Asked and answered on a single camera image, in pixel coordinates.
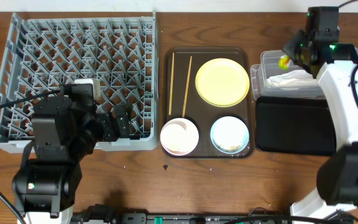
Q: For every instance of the light blue bowl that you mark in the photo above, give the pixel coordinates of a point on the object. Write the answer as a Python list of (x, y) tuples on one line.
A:
[(229, 135)]

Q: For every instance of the yellow plate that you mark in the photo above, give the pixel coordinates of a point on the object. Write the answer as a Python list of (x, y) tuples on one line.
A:
[(222, 82)]

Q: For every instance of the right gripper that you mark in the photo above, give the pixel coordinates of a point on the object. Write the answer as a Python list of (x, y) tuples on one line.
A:
[(290, 46)]

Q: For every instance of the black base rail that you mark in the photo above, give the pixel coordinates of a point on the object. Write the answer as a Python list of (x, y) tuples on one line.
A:
[(142, 218)]

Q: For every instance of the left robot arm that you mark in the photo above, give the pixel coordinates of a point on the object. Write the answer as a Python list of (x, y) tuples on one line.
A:
[(66, 129)]

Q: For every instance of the clear plastic bin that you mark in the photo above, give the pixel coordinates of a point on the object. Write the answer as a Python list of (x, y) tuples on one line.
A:
[(268, 66)]

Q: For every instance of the white napkin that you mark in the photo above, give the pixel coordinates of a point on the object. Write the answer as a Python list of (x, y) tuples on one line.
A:
[(293, 78)]

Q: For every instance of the grey dishwasher rack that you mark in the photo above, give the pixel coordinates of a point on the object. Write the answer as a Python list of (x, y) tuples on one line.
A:
[(120, 52)]

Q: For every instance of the dark brown serving tray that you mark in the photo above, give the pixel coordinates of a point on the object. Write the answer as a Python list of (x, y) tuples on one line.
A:
[(201, 113)]

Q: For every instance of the pink white bowl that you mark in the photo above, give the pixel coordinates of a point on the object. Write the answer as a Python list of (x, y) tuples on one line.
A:
[(179, 137)]

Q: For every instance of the green orange snack wrapper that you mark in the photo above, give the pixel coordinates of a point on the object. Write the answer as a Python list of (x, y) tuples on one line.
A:
[(284, 62)]

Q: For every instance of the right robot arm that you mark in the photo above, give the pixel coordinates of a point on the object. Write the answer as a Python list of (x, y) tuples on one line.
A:
[(334, 65)]

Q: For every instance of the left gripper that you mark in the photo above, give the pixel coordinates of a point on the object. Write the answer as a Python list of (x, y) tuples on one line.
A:
[(117, 121)]

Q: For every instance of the black waste tray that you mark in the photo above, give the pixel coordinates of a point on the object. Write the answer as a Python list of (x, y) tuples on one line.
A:
[(294, 126)]

